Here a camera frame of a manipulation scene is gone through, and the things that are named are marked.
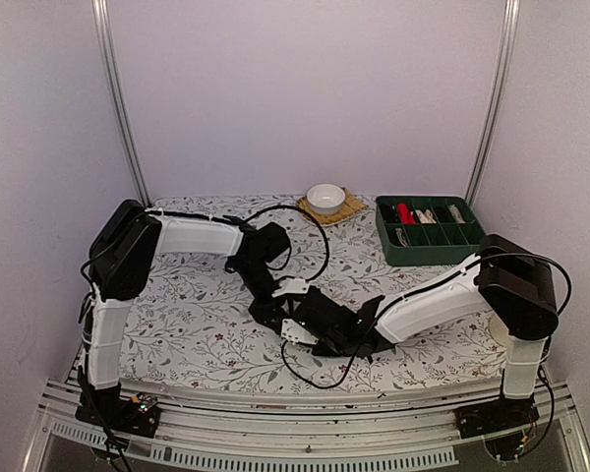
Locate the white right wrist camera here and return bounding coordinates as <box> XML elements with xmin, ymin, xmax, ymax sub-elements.
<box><xmin>280</xmin><ymin>319</ymin><xmax>319</xmax><ymax>345</ymax></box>

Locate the cream plastic cup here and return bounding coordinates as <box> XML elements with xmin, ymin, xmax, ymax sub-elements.
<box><xmin>489</xmin><ymin>316</ymin><xmax>509</xmax><ymax>347</ymax></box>

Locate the green compartment organizer box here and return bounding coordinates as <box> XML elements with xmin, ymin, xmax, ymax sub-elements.
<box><xmin>375</xmin><ymin>196</ymin><xmax>486</xmax><ymax>266</ymax></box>

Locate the red rolled cloth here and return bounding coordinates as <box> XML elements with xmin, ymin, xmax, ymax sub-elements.
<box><xmin>396</xmin><ymin>203</ymin><xmax>416</xmax><ymax>225</ymax></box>

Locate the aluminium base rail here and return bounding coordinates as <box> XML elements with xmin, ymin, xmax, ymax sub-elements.
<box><xmin>16</xmin><ymin>376</ymin><xmax>590</xmax><ymax>471</ymax></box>

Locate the aluminium frame post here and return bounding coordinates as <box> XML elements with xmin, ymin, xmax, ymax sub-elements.
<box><xmin>465</xmin><ymin>0</ymin><xmax>520</xmax><ymax>207</ymax></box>
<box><xmin>91</xmin><ymin>0</ymin><xmax>151</xmax><ymax>207</ymax></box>

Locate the white ceramic bowl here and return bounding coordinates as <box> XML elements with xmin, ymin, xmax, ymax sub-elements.
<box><xmin>306</xmin><ymin>184</ymin><xmax>346</xmax><ymax>215</ymax></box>

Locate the black striped underwear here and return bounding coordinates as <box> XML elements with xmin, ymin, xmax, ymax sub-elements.
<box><xmin>379</xmin><ymin>204</ymin><xmax>401</xmax><ymax>224</ymax></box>

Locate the beige rolled cloth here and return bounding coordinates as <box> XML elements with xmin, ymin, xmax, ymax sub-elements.
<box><xmin>415</xmin><ymin>209</ymin><xmax>438</xmax><ymax>224</ymax></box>

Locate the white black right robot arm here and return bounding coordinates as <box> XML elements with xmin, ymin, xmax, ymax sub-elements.
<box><xmin>280</xmin><ymin>234</ymin><xmax>567</xmax><ymax>438</ymax></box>

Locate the dark navy underwear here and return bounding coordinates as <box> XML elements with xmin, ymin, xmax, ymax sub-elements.
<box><xmin>293</xmin><ymin>293</ymin><xmax>324</xmax><ymax>323</ymax></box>

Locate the floral tablecloth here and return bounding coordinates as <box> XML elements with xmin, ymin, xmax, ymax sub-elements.
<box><xmin>119</xmin><ymin>195</ymin><xmax>506</xmax><ymax>394</ymax></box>

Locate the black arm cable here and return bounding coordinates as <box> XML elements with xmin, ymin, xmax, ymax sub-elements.
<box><xmin>240</xmin><ymin>204</ymin><xmax>330</xmax><ymax>291</ymax></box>
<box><xmin>279</xmin><ymin>251</ymin><xmax>572</xmax><ymax>390</ymax></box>

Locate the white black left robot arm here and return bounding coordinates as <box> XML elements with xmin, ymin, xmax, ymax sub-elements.
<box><xmin>78</xmin><ymin>200</ymin><xmax>310</xmax><ymax>427</ymax></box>

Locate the woven straw mat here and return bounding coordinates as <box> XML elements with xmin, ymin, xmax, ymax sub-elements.
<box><xmin>296</xmin><ymin>184</ymin><xmax>367</xmax><ymax>227</ymax></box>

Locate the left aluminium frame post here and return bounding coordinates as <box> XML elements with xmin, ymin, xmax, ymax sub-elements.
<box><xmin>91</xmin><ymin>0</ymin><xmax>151</xmax><ymax>207</ymax></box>

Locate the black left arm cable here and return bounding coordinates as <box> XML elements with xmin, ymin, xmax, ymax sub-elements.
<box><xmin>240</xmin><ymin>204</ymin><xmax>330</xmax><ymax>291</ymax></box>

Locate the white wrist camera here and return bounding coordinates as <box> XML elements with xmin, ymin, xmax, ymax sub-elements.
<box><xmin>280</xmin><ymin>319</ymin><xmax>319</xmax><ymax>345</ymax></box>
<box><xmin>271</xmin><ymin>278</ymin><xmax>310</xmax><ymax>298</ymax></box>

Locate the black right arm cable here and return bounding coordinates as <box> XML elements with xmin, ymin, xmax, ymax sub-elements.
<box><xmin>279</xmin><ymin>251</ymin><xmax>572</xmax><ymax>390</ymax></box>

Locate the right aluminium frame post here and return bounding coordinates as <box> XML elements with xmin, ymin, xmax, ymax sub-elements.
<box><xmin>465</xmin><ymin>0</ymin><xmax>520</xmax><ymax>207</ymax></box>

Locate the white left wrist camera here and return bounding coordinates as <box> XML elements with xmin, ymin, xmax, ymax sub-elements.
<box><xmin>271</xmin><ymin>278</ymin><xmax>310</xmax><ymax>298</ymax></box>

